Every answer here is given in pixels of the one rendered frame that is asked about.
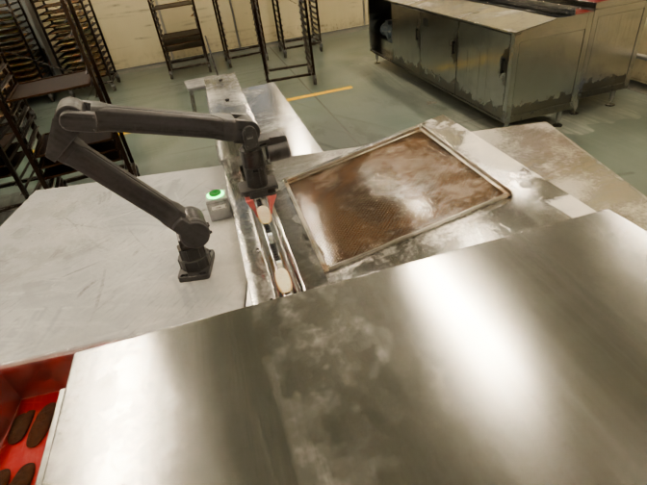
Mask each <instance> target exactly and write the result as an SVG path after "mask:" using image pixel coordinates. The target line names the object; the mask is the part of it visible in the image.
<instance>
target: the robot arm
mask: <svg viewBox="0 0 647 485"><path fill-rule="evenodd" d="M80 132H85V133H104V132H121V133H136V134H149V135H163V136H177V137H191V138H204V139H214V140H222V141H233V142H234V143H241V144H242V145H241V147H240V148H239V151H240V156H241V160H242V164H243V169H244V173H245V177H246V180H245V181H244V182H239V183H238V186H239V190H240V193H241V197H244V196H245V199H246V203H247V204H248V206H249V207H250V208H251V209H252V210H253V211H254V213H255V215H256V216H257V217H258V214H257V211H256V208H255V204H254V201H253V199H255V198H260V197H264V196H267V197H268V202H269V207H270V211H271V214H272V207H273V204H274V201H275V199H276V191H275V189H278V184H277V182H276V179H275V177H274V175H270V176H267V172H266V168H265V164H264V158H263V154H264V157H265V159H266V160H268V162H269V163H271V162H275V161H279V160H283V159H286V158H290V157H291V150H290V145H289V143H288V139H287V137H286V136H285V135H284V134H283V133H282V132H280V131H279V132H278V131H277V132H273V133H267V134H265V133H262V134H260V133H261V132H260V128H259V126H258V125H257V123H256V122H255V121H254V120H253V119H252V118H251V117H250V116H249V115H246V114H237V113H230V114H223V113H215V114H208V113H197V112H186V111H176V110H166V109H155V108H145V107H135V106H124V105H115V104H107V103H104V102H99V101H89V100H80V99H78V98H75V97H65V98H63V99H62V100H61V101H60V102H59V104H58V107H57V109H56V110H55V114H54V117H53V118H52V123H51V128H50V133H49V138H48V143H47V147H46V152H45V157H46V158H47V159H49V160H51V161H52V162H54V163H56V162H57V161H59V162H61V163H62V164H64V165H66V166H71V167H72V168H74V169H76V170H78V171H80V172H81V173H83V174H85V175H86V176H88V177H90V179H92V180H94V181H95V182H97V183H98V184H100V185H102V186H103V187H105V188H107V189H108V190H110V191H112V192H114V193H115V194H117V195H119V196H120V197H122V198H124V199H125V200H127V201H129V202H130V203H132V204H133V205H135V206H137V207H138V208H140V209H142V210H143V211H145V212H147V213H148V214H150V215H151V216H153V217H155V218H157V219H158V220H160V221H161V222H162V223H163V224H164V225H165V226H166V227H168V228H169V229H171V230H172V231H173V232H175V233H176V237H177V240H178V243H179V244H178V245H177V249H178V252H179V256H178V259H177V261H178V263H179V266H180V270H179V273H178V276H177V277H178V280H179V282H180V283H183V282H191V281H197V280H205V279H209V278H210V276H211V271H212V267H213V263H214V259H215V251H214V249H208V248H207V247H205V246H204V245H205V244H206V243H207V242H208V241H209V239H210V234H212V233H213V232H212V230H210V229H209V226H210V224H209V222H206V220H205V218H204V215H203V213H202V212H201V210H200V209H198V208H196V207H194V206H187V207H184V206H183V205H181V204H180V203H178V202H176V201H173V200H171V199H169V198H167V197H166V196H164V195H163V194H161V193H160V192H158V191H156V190H154V189H153V188H151V187H150V186H148V185H147V184H146V183H145V182H143V181H142V180H140V179H139V178H137V177H136V176H134V175H133V174H131V173H130V172H128V171H126V170H125V169H123V168H122V167H120V166H118V165H117V164H115V163H114V162H112V161H111V160H109V159H108V158H106V157H105V156H103V155H102V154H100V153H99V152H97V151H96V150H94V149H93V148H91V147H90V146H88V145H87V144H86V143H85V142H84V141H83V140H81V139H80V138H78V137H77V136H78V135H79V133H80ZM262 150H263V153H262Z"/></svg>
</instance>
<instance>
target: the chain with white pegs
mask: <svg viewBox="0 0 647 485"><path fill-rule="evenodd" d="M204 37H205V39H206V42H207V46H208V49H209V52H210V55H211V58H212V62H213V65H214V68H215V70H216V73H217V75H219V73H218V70H217V67H216V64H215V61H214V58H213V55H212V52H211V49H210V46H209V43H208V40H207V38H206V36H204ZM255 199H256V203H257V206H258V208H259V207H260V206H262V204H261V201H260V198H255ZM264 227H265V230H266V234H267V237H268V240H269V243H270V246H271V250H272V255H273V258H274V260H275V264H276V267H277V269H279V268H283V267H282V263H281V260H280V259H279V256H278V253H277V250H276V247H275V244H274V241H273V237H272V233H271V230H270V227H269V225H268V224H264Z"/></svg>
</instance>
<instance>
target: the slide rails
mask: <svg viewBox="0 0 647 485"><path fill-rule="evenodd" d="M240 170H241V173H242V176H243V180H244V181H245V180H246V177H245V173H244V169H243V166H240ZM260 198H261V201H262V204H263V206H266V207H268V208H270V207H269V202H268V198H267V197H266V196H264V197H260ZM251 210H252V209H251ZM252 213H253V216H254V220H255V223H256V227H257V230H258V234H259V237H260V241H261V244H262V247H263V250H264V254H265V257H266V261H267V264H268V268H269V271H270V275H271V278H272V283H273V287H274V290H275V294H276V297H277V298H279V297H282V296H286V295H285V293H283V292H281V291H280V290H279V289H278V287H277V285H276V282H275V278H274V273H275V271H276V270H277V268H276V264H275V261H274V258H273V256H272V250H271V247H270V244H269V241H268V237H267V234H266V231H265V228H264V225H263V223H261V222H260V220H259V218H258V217H257V216H256V215H255V213H254V211H253V210H252ZM269 226H270V228H271V231H272V236H273V239H274V242H275V245H276V248H277V251H278V254H279V257H280V260H281V263H282V266H283V268H285V269H286V270H287V271H288V273H289V275H290V277H291V280H292V289H291V292H292V294H296V293H300V288H299V286H298V281H297V279H296V277H295V274H294V271H293V268H292V265H291V263H290V260H289V257H288V254H287V252H286V249H285V246H284V243H283V241H282V239H281V236H280V233H279V230H278V228H277V225H276V222H275V219H274V216H273V214H272V221H271V222H270V223H269Z"/></svg>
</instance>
